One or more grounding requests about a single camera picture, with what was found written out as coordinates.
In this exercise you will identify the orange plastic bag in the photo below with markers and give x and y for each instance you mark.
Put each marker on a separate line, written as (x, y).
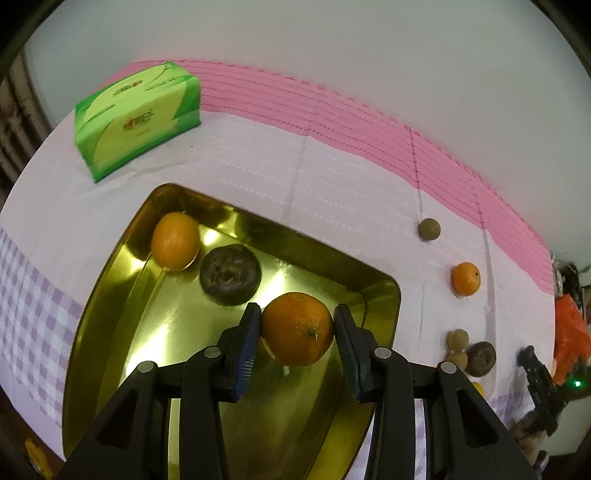
(570, 332)

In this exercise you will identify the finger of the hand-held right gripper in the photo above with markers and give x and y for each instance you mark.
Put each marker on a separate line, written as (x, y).
(531, 364)

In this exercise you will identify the small orange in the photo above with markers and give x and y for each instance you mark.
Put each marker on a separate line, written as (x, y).
(466, 278)

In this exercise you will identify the dark brown round fruit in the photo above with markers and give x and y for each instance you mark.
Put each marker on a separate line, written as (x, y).
(231, 275)
(481, 358)

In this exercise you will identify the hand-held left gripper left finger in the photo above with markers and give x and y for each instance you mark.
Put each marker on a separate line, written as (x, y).
(247, 353)

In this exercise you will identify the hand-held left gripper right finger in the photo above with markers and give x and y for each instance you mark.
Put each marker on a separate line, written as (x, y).
(349, 353)

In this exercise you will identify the small yellow object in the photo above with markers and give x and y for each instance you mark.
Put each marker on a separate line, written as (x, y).
(38, 458)

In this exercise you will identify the small yellow fruit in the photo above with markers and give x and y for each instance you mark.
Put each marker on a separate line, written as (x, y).
(479, 389)

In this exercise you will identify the small brown round fruit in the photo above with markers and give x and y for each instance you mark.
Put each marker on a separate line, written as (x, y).
(429, 229)

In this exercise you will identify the gold metal tray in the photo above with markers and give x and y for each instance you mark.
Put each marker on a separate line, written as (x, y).
(175, 314)

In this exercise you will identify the green tissue pack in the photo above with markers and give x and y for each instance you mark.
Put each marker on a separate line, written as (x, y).
(134, 120)

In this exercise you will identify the small tan round fruit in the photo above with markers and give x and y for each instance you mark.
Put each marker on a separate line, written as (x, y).
(457, 339)
(458, 360)

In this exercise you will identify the large orange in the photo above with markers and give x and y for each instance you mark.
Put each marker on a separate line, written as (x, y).
(298, 327)

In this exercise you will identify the oval orange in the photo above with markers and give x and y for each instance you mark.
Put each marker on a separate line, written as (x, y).
(175, 240)

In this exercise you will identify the pink and purple checked tablecloth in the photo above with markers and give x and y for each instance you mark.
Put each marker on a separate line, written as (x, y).
(323, 194)

